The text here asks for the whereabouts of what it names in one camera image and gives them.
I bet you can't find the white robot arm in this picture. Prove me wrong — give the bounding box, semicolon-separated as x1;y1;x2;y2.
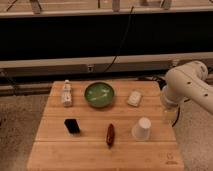
160;61;213;124

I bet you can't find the bamboo cutting board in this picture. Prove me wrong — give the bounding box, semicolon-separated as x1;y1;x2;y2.
27;81;184;171

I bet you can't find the dark red oblong object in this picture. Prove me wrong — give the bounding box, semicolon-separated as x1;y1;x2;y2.
106;124;115;147

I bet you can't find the white rectangular block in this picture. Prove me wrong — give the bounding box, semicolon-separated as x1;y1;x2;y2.
127;90;142;107

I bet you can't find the small white bottle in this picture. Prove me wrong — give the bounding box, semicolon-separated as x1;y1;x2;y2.
61;80;72;107

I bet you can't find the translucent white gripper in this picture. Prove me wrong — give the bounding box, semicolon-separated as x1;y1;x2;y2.
163;107;178;124

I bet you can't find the black hanging cable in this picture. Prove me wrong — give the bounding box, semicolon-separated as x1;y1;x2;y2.
101;4;135;74

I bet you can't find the green bowl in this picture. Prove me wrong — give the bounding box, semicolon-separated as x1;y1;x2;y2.
84;82;115;108

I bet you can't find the black eraser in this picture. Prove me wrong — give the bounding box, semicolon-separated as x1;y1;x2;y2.
64;119;80;134

